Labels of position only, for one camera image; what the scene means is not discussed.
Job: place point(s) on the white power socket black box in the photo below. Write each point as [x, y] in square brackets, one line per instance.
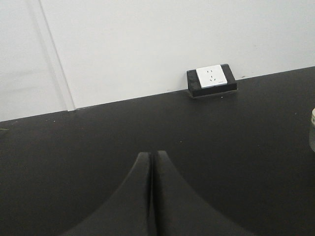
[210, 80]

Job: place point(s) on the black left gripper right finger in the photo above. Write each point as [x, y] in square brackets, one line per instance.
[180, 211]

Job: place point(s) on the glass jar with cream lid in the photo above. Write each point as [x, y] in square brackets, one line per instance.
[312, 131]

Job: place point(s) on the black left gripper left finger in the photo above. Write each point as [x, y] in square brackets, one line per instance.
[127, 212]

